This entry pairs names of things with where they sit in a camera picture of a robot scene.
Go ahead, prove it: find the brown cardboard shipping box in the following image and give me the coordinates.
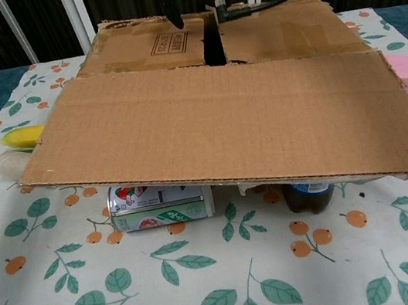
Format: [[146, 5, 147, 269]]
[[0, 0, 408, 246]]

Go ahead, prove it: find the yellow toy banana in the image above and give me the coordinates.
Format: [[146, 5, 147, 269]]
[[0, 123, 48, 152]]

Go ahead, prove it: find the pale green leaf-shaped toy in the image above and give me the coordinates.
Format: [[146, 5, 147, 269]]
[[15, 144, 36, 156]]

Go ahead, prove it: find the cartoon print drink can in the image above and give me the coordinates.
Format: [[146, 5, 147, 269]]
[[104, 170, 216, 236]]

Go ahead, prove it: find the cola bottle blue cap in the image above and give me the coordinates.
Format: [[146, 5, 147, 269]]
[[280, 174, 339, 220]]

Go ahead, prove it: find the fruit and leaf print tablecloth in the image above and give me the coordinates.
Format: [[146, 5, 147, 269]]
[[0, 0, 408, 305]]

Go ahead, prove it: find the thick white frame post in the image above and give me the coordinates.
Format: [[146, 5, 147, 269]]
[[58, 0, 103, 58]]

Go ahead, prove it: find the thin white frame post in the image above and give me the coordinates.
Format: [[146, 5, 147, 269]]
[[0, 0, 39, 69]]

